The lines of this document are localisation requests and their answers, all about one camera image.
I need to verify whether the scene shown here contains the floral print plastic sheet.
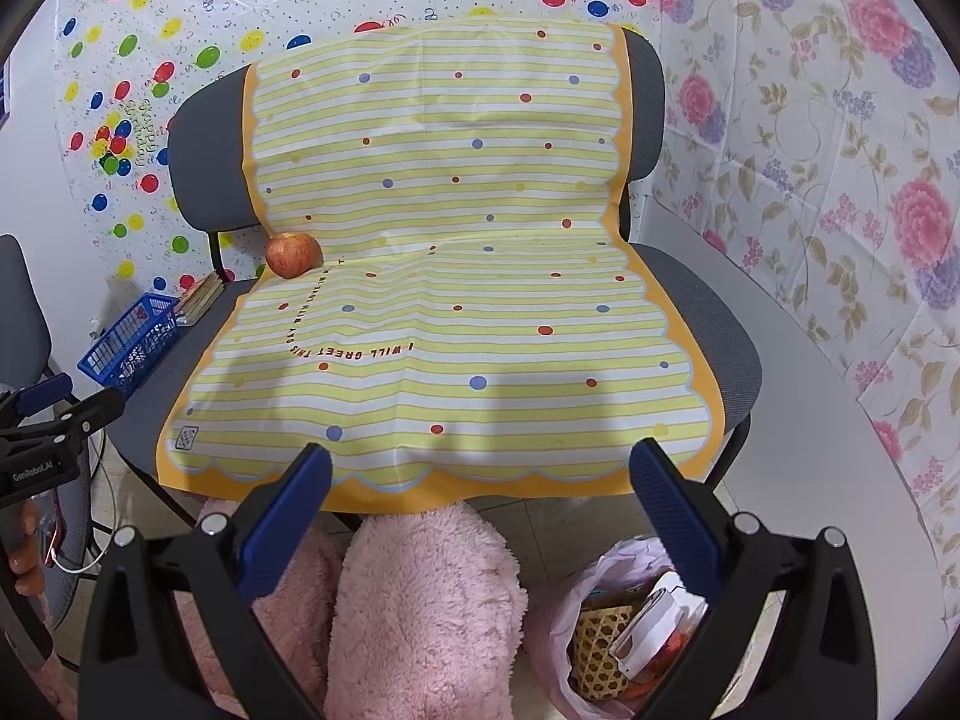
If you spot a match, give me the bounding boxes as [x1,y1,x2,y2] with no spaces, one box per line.
[645,0,960,533]

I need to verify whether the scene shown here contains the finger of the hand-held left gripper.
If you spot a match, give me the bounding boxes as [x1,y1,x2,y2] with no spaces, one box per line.
[0,373,74,421]
[0,388,127,442]

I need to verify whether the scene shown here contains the pink translucent plastic bag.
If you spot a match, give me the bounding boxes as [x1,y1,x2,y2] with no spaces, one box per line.
[525,536,732,720]

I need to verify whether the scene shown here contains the blue plastic basket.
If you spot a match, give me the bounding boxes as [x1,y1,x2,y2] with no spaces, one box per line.
[77,294,181,393]

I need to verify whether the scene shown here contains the balloon print plastic sheet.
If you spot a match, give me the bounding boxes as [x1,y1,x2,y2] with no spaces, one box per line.
[52,0,668,301]

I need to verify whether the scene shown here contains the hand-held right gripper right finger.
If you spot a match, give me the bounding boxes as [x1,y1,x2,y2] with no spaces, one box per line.
[630,439,880,720]

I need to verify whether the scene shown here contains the person's left hand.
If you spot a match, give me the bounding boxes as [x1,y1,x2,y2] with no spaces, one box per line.
[6,499,50,597]

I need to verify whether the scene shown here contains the white small carton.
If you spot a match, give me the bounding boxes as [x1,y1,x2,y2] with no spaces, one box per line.
[609,589,710,672]

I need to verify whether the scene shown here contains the grey office chair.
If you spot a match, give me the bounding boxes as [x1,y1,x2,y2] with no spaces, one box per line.
[109,22,764,533]

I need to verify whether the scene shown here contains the red apple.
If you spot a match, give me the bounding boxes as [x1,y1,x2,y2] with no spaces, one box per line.
[265,232,323,280]

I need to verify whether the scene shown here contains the orange spiral notebook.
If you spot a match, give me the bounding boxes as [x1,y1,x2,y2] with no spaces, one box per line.
[174,272,226,327]

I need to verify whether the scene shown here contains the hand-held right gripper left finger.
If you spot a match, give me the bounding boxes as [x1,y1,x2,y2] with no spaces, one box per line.
[79,442,335,720]

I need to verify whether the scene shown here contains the black cable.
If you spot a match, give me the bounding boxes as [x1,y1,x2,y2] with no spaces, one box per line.
[86,424,121,541]

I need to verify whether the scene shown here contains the woven bamboo basket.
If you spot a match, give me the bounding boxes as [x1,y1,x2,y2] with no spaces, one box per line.
[574,606,638,700]

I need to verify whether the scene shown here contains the dark grey chair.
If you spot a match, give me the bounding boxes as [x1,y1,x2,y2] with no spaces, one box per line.
[0,234,53,391]

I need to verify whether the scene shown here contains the white cable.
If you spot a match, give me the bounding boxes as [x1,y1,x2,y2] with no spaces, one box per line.
[45,529,125,578]

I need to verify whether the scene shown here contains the pink fluffy pants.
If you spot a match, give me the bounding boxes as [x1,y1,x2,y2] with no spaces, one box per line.
[176,499,530,720]

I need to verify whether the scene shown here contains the yellow striped plastic mat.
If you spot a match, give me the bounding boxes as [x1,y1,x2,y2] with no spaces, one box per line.
[154,17,732,515]

